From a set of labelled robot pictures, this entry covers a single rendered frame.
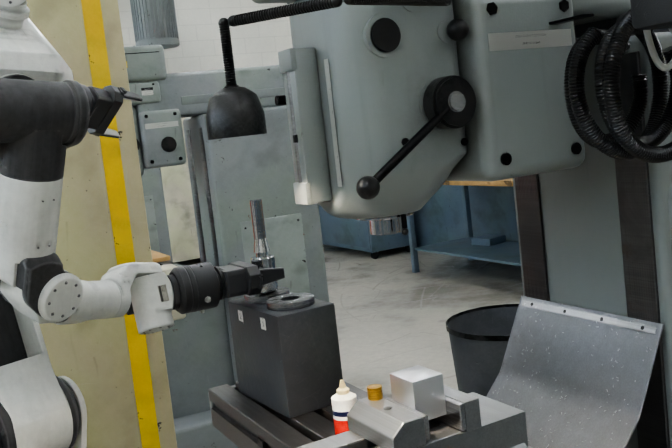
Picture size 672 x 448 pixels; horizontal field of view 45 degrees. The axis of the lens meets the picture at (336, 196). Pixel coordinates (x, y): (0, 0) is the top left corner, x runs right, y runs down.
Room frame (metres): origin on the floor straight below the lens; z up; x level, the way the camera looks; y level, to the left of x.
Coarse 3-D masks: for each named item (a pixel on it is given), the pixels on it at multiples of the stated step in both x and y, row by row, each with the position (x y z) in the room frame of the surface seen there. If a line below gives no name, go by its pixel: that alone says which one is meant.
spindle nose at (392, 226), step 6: (372, 222) 1.15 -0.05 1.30; (378, 222) 1.14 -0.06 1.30; (384, 222) 1.14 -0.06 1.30; (390, 222) 1.14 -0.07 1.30; (396, 222) 1.15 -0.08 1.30; (372, 228) 1.15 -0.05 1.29; (378, 228) 1.14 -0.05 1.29; (384, 228) 1.14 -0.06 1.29; (390, 228) 1.14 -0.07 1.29; (396, 228) 1.14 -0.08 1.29; (372, 234) 1.15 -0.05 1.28; (378, 234) 1.14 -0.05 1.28; (384, 234) 1.14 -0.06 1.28; (390, 234) 1.14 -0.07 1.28
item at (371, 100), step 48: (336, 48) 1.07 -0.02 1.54; (384, 48) 1.06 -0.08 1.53; (432, 48) 1.10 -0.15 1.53; (336, 96) 1.07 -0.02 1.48; (384, 96) 1.06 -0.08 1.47; (336, 144) 1.08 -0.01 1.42; (384, 144) 1.06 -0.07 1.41; (432, 144) 1.09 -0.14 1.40; (336, 192) 1.10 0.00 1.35; (384, 192) 1.07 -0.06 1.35; (432, 192) 1.12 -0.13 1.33
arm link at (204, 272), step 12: (192, 264) 1.51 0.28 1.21; (204, 264) 1.51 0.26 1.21; (228, 264) 1.59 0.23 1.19; (240, 264) 1.55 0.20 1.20; (252, 264) 1.54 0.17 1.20; (204, 276) 1.48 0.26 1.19; (216, 276) 1.49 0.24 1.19; (228, 276) 1.49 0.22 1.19; (240, 276) 1.51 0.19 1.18; (252, 276) 1.50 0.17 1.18; (204, 288) 1.47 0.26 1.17; (216, 288) 1.48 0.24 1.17; (228, 288) 1.49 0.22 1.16; (240, 288) 1.50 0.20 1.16; (252, 288) 1.50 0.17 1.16; (204, 300) 1.48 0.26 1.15; (216, 300) 1.49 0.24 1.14
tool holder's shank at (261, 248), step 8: (256, 200) 1.56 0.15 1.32; (256, 208) 1.56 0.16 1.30; (256, 216) 1.56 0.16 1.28; (256, 224) 1.56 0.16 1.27; (264, 224) 1.57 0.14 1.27; (256, 232) 1.56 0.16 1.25; (264, 232) 1.57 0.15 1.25; (256, 240) 1.57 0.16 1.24; (264, 240) 1.57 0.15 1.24; (256, 248) 1.56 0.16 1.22; (264, 248) 1.56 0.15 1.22; (256, 256) 1.57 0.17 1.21; (264, 256) 1.57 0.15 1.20
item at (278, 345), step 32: (288, 288) 1.59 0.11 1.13; (256, 320) 1.48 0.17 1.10; (288, 320) 1.42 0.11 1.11; (320, 320) 1.45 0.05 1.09; (256, 352) 1.50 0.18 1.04; (288, 352) 1.41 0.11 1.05; (320, 352) 1.45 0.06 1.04; (256, 384) 1.52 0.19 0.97; (288, 384) 1.41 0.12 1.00; (320, 384) 1.44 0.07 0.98; (288, 416) 1.41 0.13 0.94
